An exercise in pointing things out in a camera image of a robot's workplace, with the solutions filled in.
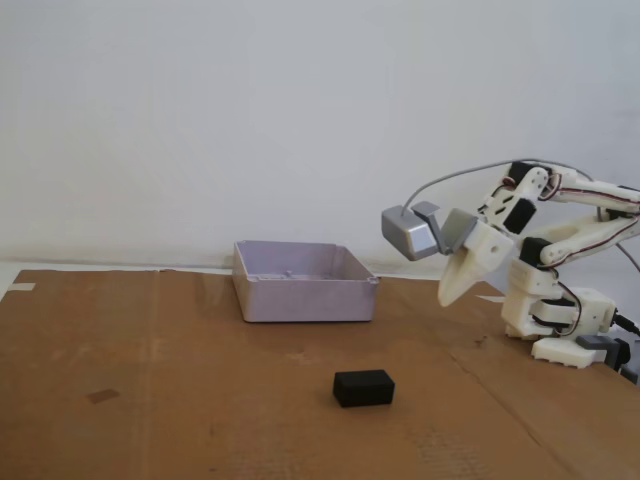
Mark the black power cable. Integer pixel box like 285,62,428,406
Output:
613,312,640,337

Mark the grey plastic box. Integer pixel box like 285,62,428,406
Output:
232,240,380,325

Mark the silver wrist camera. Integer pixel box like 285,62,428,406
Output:
380,204,444,262

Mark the brown cardboard sheet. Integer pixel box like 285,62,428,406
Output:
0,268,640,480

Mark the grey and black table clamp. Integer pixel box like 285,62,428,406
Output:
576,334,635,375

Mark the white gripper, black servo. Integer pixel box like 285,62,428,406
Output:
437,197,539,307

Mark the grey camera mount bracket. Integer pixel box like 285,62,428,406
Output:
412,201,479,257

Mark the grey camera cable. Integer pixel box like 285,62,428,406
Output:
403,158,640,274

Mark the black rectangular block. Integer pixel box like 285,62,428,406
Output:
332,369,397,411

